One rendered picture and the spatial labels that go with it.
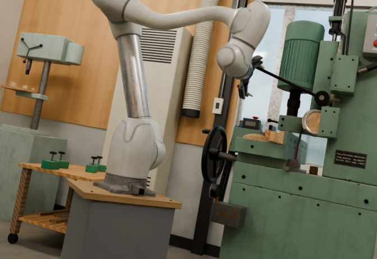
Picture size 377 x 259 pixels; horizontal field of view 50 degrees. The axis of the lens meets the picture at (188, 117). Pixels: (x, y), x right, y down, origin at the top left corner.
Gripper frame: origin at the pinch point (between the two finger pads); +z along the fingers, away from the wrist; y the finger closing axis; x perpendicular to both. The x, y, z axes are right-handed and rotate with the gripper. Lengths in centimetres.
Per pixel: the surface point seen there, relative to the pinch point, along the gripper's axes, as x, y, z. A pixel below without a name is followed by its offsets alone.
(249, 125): -2.7, -19.5, 11.1
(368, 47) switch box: -39.3, 27.8, -2.9
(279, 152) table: -25.2, -24.8, -11.9
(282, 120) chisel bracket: -16.1, -11.4, 10.1
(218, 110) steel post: 64, -17, 132
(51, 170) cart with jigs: 111, -95, 28
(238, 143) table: -8.2, -28.2, -11.9
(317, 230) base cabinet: -50, -47, -8
